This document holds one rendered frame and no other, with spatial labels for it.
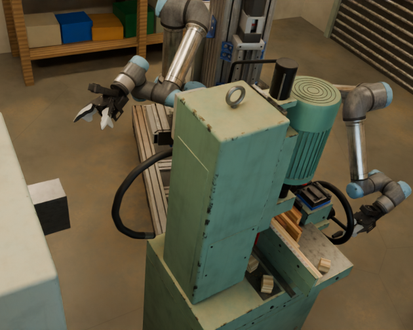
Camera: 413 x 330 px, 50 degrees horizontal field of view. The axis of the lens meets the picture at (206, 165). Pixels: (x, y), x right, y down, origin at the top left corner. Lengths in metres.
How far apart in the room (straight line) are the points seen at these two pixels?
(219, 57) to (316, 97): 0.99
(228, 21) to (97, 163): 1.56
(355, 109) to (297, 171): 0.63
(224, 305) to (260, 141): 0.68
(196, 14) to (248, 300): 1.13
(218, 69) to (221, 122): 1.18
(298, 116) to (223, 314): 0.72
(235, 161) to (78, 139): 2.45
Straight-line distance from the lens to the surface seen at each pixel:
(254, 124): 1.13
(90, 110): 1.71
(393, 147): 4.07
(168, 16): 1.98
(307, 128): 1.34
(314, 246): 1.73
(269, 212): 1.51
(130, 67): 1.75
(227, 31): 2.20
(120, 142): 3.45
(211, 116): 1.13
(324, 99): 1.34
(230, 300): 1.63
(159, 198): 2.70
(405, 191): 2.14
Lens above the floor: 2.16
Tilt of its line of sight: 41 degrees down
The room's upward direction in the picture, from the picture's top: 9 degrees clockwise
